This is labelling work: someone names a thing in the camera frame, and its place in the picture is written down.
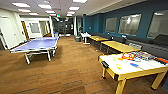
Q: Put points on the grey trash bin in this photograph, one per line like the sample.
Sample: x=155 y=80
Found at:
x=78 y=38

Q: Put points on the small white table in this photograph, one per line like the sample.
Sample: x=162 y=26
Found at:
x=85 y=34

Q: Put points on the interior glass window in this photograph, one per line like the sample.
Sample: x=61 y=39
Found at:
x=111 y=25
x=158 y=26
x=130 y=25

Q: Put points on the rectangular ceiling light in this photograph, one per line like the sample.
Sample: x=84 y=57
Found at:
x=44 y=6
x=80 y=1
x=20 y=5
x=74 y=8

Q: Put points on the green exit sign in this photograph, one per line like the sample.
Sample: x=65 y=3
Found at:
x=58 y=15

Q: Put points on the blue ping pong table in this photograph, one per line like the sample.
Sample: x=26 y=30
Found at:
x=36 y=44

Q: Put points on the blue round paddle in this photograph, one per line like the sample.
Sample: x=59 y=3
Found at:
x=135 y=65

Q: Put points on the yellow air hockey table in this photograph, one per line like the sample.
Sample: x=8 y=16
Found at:
x=133 y=71

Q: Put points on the colourful game box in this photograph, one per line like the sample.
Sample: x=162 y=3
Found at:
x=145 y=56

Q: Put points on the dark grey sofa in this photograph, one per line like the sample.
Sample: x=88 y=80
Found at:
x=153 y=45

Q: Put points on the red and black item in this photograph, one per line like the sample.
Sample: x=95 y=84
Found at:
x=162 y=60

